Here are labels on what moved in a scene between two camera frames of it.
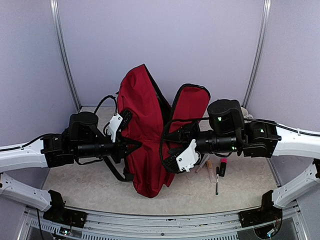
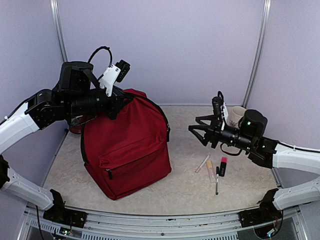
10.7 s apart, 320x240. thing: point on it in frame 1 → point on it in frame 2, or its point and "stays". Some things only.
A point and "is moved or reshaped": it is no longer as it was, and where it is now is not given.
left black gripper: (122, 149) → (117, 101)
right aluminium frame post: (258, 54) stays
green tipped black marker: (217, 189) stays
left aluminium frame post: (57, 26) stays
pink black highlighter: (224, 161) stays
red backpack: (151, 109) is moved or reshaped
